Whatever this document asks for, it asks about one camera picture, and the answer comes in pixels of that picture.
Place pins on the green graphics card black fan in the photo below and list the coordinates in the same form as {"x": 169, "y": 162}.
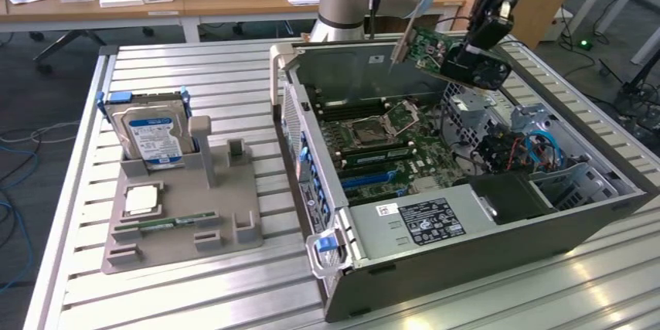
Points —
{"x": 429, "y": 46}

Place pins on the device with green light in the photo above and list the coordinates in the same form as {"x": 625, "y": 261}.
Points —
{"x": 586, "y": 44}

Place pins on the metal drive cage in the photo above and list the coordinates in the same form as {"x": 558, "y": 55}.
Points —
{"x": 470, "y": 109}

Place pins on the metal socket cover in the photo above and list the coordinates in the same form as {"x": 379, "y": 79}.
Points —
{"x": 402, "y": 115}

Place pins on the black tripod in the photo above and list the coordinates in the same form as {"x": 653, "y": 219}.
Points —
{"x": 637, "y": 86}

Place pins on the CPU socket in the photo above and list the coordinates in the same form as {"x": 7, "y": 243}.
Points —
{"x": 369, "y": 133}

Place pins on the metal disk bay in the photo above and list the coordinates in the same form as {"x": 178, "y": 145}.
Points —
{"x": 583, "y": 187}

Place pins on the grey power supply unit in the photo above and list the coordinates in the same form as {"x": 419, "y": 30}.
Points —
{"x": 393, "y": 237}

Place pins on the open grey PC case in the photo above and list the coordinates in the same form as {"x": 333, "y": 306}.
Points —
{"x": 465, "y": 268}

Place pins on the blue case latch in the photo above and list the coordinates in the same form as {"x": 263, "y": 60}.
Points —
{"x": 325, "y": 247}

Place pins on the hard disk blue caddy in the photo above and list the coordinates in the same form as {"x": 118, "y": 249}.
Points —
{"x": 150, "y": 133}

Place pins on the silver CPU chip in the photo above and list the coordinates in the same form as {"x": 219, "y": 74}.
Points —
{"x": 142, "y": 200}

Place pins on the black office chair base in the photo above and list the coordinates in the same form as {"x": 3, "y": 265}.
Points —
{"x": 67, "y": 42}

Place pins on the grey parts rack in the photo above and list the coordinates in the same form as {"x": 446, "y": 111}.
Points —
{"x": 175, "y": 245}

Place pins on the white table frame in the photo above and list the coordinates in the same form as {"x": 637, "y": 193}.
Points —
{"x": 647, "y": 48}

